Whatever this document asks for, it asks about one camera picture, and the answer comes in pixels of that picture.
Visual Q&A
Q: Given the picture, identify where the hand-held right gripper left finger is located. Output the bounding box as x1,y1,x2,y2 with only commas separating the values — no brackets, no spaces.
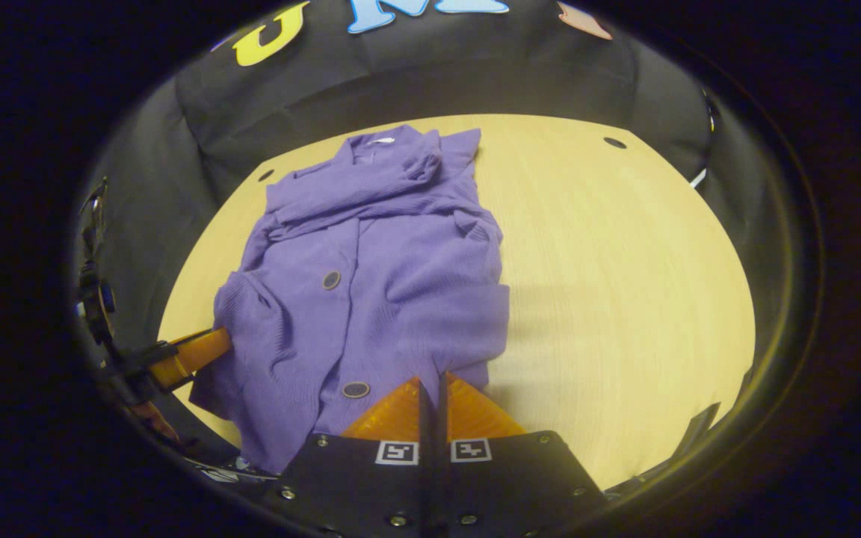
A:
277,376,431,538

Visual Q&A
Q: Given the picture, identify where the purple buttoned cardigan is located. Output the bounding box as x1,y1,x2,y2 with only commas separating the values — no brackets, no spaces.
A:
190,125,511,475

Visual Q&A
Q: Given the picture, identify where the black backdrop cloth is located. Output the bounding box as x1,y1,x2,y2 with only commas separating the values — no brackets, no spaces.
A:
79,0,723,352

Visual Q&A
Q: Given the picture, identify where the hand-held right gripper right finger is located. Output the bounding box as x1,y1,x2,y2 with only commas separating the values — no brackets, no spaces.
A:
434,371,611,537

